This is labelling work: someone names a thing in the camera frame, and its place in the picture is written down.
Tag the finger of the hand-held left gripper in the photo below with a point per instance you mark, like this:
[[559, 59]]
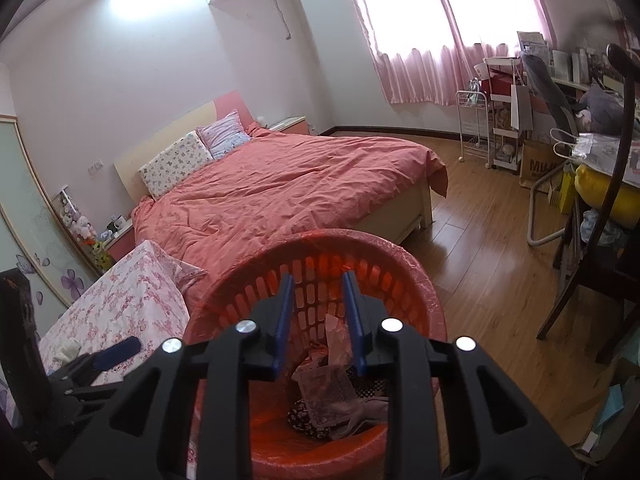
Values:
[[120, 351]]

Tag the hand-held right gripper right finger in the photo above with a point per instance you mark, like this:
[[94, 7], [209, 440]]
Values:
[[356, 330]]

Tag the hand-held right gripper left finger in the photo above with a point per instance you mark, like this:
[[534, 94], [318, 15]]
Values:
[[282, 330]]

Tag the pink translucent wrapper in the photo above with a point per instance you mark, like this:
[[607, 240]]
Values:
[[337, 340]]

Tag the red plastic laundry basket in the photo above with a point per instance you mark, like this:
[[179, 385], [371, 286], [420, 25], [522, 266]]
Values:
[[400, 270]]

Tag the grey pink bag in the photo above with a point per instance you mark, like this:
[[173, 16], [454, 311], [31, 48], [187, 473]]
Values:
[[365, 412]]

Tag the black and white patterned wrapper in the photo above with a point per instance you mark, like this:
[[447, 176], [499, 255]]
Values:
[[300, 417]]

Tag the nightstand with pink drawer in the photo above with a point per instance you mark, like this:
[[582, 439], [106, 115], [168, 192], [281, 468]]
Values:
[[122, 245]]

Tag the white mug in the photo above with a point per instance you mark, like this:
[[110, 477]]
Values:
[[119, 222]]

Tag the plush toy bouquet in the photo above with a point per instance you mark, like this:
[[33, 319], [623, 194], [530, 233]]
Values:
[[80, 225]]

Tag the bed with red cover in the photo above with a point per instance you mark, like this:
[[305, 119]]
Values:
[[280, 185]]

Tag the wardrobe with purple flower decals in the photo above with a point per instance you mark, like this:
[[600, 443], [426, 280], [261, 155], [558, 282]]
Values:
[[30, 200]]

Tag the white patterned pillow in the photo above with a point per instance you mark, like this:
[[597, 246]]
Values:
[[175, 165]]

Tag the pink and blue pillow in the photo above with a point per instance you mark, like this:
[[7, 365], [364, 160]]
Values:
[[225, 135]]

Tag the nightstand with cream top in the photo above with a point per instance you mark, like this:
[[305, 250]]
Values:
[[295, 125]]

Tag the cream and pink headboard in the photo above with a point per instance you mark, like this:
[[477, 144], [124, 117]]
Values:
[[165, 135]]

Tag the brown paper bag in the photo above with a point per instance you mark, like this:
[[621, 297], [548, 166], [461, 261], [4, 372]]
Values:
[[537, 165]]

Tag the yellow box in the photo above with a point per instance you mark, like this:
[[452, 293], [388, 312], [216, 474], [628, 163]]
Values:
[[567, 195]]

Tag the pink sheer curtain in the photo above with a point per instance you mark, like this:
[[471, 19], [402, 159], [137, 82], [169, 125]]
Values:
[[410, 80], [537, 10]]

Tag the light blue plastic bag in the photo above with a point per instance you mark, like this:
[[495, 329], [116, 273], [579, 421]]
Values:
[[605, 227]]

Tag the light blue paper sheet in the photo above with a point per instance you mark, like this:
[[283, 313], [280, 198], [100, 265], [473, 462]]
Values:
[[615, 405]]

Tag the red box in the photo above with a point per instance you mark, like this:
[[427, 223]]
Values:
[[500, 87]]

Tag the yellow cushion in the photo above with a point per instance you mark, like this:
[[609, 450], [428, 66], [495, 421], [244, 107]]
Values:
[[625, 195]]

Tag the white shelf cart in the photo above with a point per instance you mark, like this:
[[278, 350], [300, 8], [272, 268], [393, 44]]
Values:
[[500, 62]]

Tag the grey office chair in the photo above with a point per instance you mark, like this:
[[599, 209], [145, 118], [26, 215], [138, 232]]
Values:
[[547, 90]]

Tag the grey plush toy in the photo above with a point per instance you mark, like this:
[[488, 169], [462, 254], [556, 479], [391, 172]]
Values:
[[605, 105]]

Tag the row of standing books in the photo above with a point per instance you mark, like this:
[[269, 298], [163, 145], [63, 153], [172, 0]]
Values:
[[560, 62]]

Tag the dark wooden chair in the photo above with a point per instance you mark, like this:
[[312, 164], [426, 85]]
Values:
[[627, 110]]

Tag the beige bed frame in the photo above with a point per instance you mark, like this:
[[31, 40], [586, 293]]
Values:
[[400, 205]]

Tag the white wall socket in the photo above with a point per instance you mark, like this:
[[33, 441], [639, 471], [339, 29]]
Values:
[[96, 165]]

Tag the white tubular frame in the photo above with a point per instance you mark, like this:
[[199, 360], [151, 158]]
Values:
[[534, 210]]

